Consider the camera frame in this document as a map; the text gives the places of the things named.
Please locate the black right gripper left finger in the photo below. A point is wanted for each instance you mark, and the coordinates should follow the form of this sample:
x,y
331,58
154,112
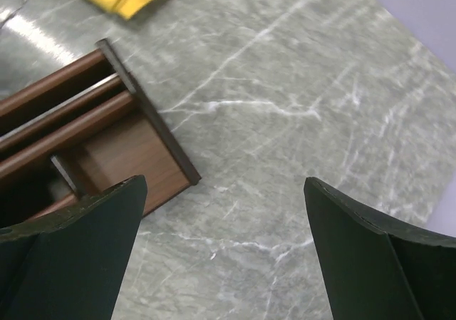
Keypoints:
x,y
70,263

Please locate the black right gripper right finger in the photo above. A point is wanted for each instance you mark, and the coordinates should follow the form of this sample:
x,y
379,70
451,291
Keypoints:
x,y
375,266

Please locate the brown wooden desk organizer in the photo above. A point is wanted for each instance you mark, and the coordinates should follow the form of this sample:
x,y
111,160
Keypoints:
x,y
81,130

